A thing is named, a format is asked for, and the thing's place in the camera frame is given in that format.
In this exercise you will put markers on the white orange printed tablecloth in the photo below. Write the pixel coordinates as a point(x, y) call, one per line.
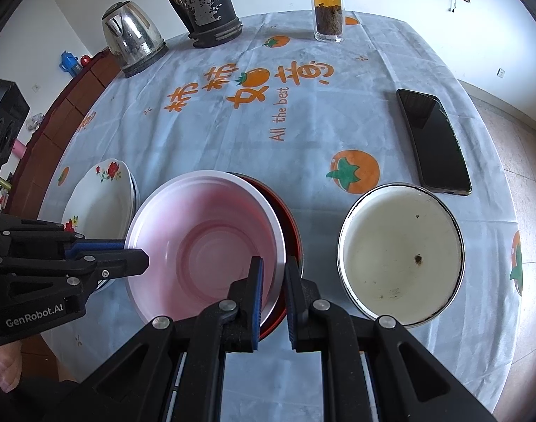
point(294, 162)

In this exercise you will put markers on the person's left hand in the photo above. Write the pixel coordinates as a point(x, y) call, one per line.
point(4, 365)

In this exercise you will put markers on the pink bottle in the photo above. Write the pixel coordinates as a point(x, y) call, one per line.
point(17, 148)

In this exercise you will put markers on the red plastic bowl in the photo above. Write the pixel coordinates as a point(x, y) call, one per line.
point(291, 237)

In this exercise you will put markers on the glass tea bottle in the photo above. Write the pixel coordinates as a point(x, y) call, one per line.
point(327, 9)

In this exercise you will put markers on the worn black thermos jug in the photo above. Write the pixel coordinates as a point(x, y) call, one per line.
point(206, 0)

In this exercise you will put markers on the clear plastic bag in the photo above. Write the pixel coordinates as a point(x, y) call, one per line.
point(35, 122)

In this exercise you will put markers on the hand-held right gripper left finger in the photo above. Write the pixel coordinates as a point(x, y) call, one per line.
point(257, 303)

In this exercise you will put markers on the white enamel bowl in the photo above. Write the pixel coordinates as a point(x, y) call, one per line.
point(400, 250)

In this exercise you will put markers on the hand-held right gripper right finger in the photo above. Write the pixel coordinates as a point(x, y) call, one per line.
point(291, 312)

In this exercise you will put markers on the black smartphone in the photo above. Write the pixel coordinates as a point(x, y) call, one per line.
point(435, 140)

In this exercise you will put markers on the brown wooden cabinet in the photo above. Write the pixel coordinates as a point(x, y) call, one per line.
point(52, 132)

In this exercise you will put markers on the red flower white plate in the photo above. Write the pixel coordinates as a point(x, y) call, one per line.
point(96, 202)

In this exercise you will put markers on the small red object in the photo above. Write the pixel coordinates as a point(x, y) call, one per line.
point(86, 60)

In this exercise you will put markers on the pink plastic bowl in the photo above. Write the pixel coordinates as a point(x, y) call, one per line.
point(197, 237)

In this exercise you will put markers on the stainless steel kettle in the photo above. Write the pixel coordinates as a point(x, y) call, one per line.
point(131, 35)

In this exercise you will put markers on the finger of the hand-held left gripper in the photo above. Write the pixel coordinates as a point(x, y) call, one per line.
point(127, 260)
point(96, 245)

